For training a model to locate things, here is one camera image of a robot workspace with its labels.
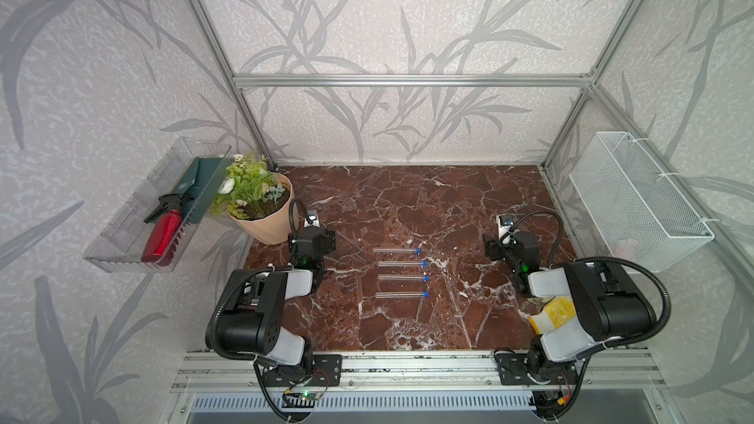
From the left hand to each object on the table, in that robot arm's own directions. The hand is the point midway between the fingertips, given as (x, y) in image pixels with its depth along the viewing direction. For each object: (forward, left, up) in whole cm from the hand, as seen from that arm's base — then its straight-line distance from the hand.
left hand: (312, 228), depth 94 cm
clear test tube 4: (-19, -29, -6) cm, 35 cm away
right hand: (0, -60, -1) cm, 60 cm away
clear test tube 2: (-9, -29, -7) cm, 31 cm away
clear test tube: (-4, -27, -6) cm, 28 cm away
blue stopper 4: (-19, -36, -5) cm, 41 cm away
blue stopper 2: (-9, -37, -7) cm, 38 cm away
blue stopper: (-5, -35, -6) cm, 35 cm away
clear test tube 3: (-14, -29, -6) cm, 33 cm away
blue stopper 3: (-14, -36, -6) cm, 40 cm away
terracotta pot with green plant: (+3, +14, +12) cm, 19 cm away
